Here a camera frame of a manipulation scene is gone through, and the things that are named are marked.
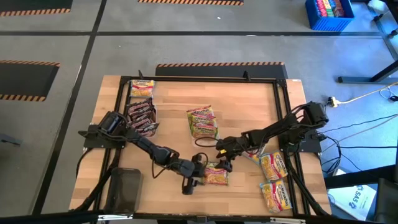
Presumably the black cable conduit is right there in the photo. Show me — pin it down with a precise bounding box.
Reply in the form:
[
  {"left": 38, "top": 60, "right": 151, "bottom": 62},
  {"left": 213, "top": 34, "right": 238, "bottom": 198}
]
[
  {"left": 74, "top": 149, "right": 121, "bottom": 213},
  {"left": 284, "top": 154, "right": 330, "bottom": 216}
]

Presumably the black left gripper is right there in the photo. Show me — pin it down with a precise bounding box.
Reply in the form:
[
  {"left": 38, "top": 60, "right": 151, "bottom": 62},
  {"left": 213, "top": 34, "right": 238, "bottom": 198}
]
[{"left": 174, "top": 153, "right": 206, "bottom": 196}]

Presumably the black metal table frame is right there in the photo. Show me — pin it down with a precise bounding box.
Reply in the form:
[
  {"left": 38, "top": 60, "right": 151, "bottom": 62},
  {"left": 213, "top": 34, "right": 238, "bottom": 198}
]
[{"left": 110, "top": 70, "right": 312, "bottom": 217}]

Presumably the white coiled cable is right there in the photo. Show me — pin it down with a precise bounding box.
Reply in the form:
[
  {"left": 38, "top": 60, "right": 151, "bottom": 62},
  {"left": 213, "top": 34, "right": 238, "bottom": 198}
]
[{"left": 378, "top": 86, "right": 398, "bottom": 101}]

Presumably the black metal beam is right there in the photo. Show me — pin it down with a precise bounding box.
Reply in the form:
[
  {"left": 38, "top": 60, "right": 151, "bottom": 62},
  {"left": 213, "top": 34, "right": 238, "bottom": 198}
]
[{"left": 324, "top": 164, "right": 398, "bottom": 190}]

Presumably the black metal crossbar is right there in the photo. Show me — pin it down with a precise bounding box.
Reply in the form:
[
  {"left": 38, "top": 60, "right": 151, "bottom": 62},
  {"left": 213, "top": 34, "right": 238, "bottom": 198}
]
[{"left": 0, "top": 210, "right": 398, "bottom": 224}]

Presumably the black metal stand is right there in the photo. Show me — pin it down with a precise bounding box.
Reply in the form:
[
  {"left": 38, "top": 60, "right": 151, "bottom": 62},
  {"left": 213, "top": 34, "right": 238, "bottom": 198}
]
[
  {"left": 366, "top": 0, "right": 398, "bottom": 60},
  {"left": 338, "top": 58, "right": 398, "bottom": 84}
]

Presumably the yellow green box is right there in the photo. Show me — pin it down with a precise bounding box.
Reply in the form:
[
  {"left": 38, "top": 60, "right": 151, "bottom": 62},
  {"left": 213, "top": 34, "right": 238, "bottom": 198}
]
[{"left": 323, "top": 0, "right": 335, "bottom": 19}]

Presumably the yellow floor power cable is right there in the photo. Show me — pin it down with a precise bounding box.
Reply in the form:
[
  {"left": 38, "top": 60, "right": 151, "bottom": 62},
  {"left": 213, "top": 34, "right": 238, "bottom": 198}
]
[{"left": 337, "top": 82, "right": 398, "bottom": 105}]

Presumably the black floor cable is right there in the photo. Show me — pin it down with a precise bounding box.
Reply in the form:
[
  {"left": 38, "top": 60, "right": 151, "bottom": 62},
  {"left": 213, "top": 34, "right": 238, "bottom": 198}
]
[
  {"left": 320, "top": 113, "right": 398, "bottom": 134},
  {"left": 337, "top": 144, "right": 398, "bottom": 149},
  {"left": 320, "top": 133, "right": 343, "bottom": 175}
]

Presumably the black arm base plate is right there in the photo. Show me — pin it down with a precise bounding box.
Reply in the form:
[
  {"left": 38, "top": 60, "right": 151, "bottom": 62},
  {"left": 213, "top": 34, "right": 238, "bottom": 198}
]
[
  {"left": 277, "top": 128, "right": 323, "bottom": 154},
  {"left": 77, "top": 123, "right": 127, "bottom": 149}
]

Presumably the dark smoky plastic container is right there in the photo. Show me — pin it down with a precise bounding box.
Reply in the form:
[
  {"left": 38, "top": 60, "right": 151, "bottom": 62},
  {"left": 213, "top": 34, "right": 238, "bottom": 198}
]
[{"left": 103, "top": 167, "right": 144, "bottom": 216}]

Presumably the clear plastic container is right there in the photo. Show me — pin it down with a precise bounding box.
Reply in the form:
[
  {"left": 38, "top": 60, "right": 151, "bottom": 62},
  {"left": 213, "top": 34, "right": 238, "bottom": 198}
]
[{"left": 185, "top": 104, "right": 220, "bottom": 141}]

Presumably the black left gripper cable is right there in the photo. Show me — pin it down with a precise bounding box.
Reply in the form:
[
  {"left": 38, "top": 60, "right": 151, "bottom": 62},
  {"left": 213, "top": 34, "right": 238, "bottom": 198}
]
[{"left": 150, "top": 147, "right": 210, "bottom": 180}]

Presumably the white printed cardboard box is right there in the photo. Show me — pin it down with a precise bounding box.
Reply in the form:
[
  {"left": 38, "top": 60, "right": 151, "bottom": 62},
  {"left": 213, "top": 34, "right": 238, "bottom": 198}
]
[{"left": 327, "top": 184, "right": 377, "bottom": 222}]

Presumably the silver metal bracket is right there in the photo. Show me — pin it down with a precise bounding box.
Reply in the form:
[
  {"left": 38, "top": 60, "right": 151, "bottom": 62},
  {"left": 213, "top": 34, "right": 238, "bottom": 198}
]
[
  {"left": 97, "top": 213, "right": 134, "bottom": 222},
  {"left": 269, "top": 217, "right": 307, "bottom": 224}
]

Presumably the blue plastic crate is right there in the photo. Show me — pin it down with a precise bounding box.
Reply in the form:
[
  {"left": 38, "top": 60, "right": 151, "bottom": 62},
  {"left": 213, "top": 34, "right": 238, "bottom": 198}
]
[{"left": 305, "top": 0, "right": 356, "bottom": 32}]

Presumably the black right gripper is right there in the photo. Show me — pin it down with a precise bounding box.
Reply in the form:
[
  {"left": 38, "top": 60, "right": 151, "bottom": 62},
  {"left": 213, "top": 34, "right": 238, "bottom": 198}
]
[{"left": 215, "top": 134, "right": 249, "bottom": 173}]

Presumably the dark red packets stack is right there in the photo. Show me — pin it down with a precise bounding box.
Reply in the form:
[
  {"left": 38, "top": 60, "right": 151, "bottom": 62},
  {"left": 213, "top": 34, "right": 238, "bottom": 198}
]
[{"left": 126, "top": 96, "right": 161, "bottom": 139}]

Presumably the maroon box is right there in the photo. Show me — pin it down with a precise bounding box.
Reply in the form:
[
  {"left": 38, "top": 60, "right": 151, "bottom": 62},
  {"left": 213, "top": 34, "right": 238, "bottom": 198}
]
[{"left": 333, "top": 0, "right": 346, "bottom": 18}]

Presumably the black hazard-striped floor mat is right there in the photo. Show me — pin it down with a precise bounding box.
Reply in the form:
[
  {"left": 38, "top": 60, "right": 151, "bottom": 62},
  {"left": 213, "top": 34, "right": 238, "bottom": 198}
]
[
  {"left": 0, "top": 0, "right": 73, "bottom": 18},
  {"left": 154, "top": 61, "right": 289, "bottom": 78},
  {"left": 137, "top": 0, "right": 245, "bottom": 6},
  {"left": 0, "top": 59, "right": 61, "bottom": 103}
]

